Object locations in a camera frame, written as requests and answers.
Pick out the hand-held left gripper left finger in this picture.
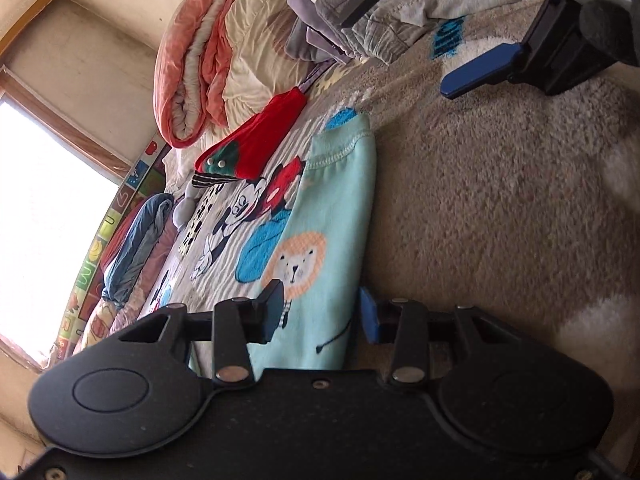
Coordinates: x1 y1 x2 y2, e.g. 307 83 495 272
117 280 285 387

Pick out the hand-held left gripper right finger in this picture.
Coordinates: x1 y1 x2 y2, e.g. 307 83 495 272
360 289 508 388

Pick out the teal lion print garment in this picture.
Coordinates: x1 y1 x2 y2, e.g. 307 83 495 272
187 110 377 376

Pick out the pile of grey clothes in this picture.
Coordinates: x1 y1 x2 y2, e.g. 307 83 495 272
286 0 546 66

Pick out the person's right hand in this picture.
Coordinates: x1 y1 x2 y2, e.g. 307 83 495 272
582 0 640 67

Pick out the printed cartoon mouse blanket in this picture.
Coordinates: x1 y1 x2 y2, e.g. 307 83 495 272
75 0 640 401

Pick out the grey plush toy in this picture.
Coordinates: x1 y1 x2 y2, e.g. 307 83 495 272
172 180 201 228

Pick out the cream quilt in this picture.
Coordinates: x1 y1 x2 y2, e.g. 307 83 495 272
220 0 321 128

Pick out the blue folded blanket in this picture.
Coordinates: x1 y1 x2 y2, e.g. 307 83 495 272
102 192 176 306

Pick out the red pillow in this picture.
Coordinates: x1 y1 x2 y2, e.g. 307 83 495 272
100 205 146 271

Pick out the red garment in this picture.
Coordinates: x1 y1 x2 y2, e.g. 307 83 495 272
194 87 308 181

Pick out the yellow printed pillow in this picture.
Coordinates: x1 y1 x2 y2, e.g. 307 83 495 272
77 300 121 348

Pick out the pink quilt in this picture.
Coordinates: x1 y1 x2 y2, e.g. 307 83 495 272
154 0 241 148

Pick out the window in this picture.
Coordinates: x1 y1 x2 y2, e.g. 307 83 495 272
0 67 136 371

